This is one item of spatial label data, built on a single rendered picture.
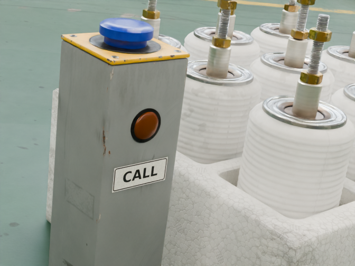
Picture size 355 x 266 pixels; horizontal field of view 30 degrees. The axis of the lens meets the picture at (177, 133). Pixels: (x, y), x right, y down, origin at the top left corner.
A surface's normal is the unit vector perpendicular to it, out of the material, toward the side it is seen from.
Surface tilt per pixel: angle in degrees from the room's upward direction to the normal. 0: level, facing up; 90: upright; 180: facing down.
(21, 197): 0
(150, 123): 87
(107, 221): 90
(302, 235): 0
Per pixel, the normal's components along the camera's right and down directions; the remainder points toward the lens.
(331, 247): 0.62, 0.36
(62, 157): -0.77, 0.15
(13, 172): 0.12, -0.92
